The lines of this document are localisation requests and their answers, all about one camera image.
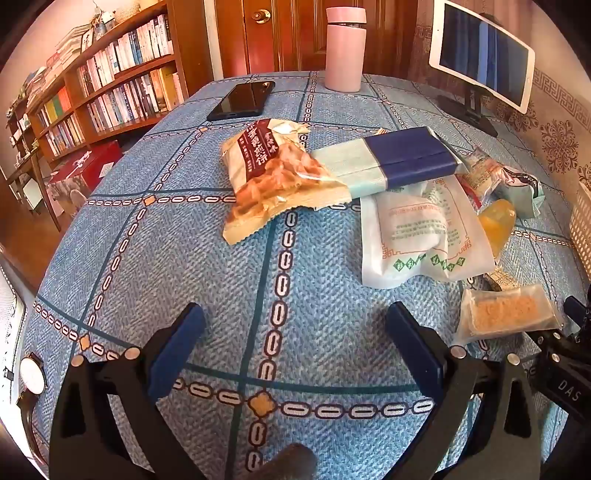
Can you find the white green-print pouch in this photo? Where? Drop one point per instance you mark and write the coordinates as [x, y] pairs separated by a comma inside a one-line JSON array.
[[415, 235]]

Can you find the small wooden table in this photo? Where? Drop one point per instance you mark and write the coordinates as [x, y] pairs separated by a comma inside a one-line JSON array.
[[23, 173]]

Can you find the white woven cloth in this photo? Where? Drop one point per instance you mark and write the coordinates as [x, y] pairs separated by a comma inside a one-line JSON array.
[[9, 304]]

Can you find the clear crumb bar packet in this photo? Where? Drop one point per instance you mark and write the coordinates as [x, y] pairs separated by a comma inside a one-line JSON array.
[[503, 314]]

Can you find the waffle snack packet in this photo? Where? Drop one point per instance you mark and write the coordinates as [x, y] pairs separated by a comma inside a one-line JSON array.
[[272, 180]]

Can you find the blue and teal long packet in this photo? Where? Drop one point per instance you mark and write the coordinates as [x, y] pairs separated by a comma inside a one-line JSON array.
[[401, 154]]

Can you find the white tablet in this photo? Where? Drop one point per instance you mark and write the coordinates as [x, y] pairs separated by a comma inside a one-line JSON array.
[[480, 53]]

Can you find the brass door knob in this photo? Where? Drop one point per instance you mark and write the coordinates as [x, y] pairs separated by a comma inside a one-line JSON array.
[[260, 16]]

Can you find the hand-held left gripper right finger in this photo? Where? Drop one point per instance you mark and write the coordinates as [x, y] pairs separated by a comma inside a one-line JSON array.
[[413, 350]]

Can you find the person's left hand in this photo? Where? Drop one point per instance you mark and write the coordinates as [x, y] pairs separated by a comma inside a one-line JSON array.
[[295, 464]]

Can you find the wooden bookshelf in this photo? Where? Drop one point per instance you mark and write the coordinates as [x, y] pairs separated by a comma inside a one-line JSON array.
[[178, 37]]

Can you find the pink insulated bottle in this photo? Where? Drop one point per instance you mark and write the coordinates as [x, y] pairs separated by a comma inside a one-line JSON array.
[[344, 50]]

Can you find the clear red-ribbon pastry packet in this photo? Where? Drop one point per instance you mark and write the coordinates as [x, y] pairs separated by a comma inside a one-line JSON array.
[[480, 173]]

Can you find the wooden door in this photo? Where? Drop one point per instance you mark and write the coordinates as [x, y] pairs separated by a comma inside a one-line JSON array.
[[295, 32]]

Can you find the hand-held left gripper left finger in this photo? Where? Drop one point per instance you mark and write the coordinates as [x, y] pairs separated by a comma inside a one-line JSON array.
[[178, 350]]

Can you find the red cardboard box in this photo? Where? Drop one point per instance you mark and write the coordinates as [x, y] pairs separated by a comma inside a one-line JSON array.
[[81, 175]]

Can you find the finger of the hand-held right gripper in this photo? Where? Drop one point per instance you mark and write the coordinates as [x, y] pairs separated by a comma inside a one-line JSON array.
[[576, 308]]

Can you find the white plastic basket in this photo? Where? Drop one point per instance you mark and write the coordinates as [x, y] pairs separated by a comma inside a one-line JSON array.
[[582, 226]]

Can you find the orange jelly packet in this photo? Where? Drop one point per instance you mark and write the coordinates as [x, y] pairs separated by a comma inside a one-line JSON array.
[[497, 224]]

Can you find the rows of books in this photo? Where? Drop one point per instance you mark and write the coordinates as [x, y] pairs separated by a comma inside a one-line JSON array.
[[134, 46]]

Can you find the blue patterned tablecloth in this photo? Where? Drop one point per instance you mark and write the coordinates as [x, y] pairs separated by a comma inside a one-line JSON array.
[[207, 286]]

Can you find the white-faced wristwatch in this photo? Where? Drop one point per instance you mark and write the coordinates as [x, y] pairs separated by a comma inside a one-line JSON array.
[[33, 374]]

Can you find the black tablet stand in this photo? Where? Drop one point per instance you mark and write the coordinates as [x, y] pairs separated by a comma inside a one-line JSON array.
[[468, 113]]

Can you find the black smartphone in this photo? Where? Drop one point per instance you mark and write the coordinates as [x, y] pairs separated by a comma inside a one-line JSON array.
[[242, 100]]

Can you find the teal snack packet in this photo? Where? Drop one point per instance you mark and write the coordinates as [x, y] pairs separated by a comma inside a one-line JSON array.
[[524, 191]]

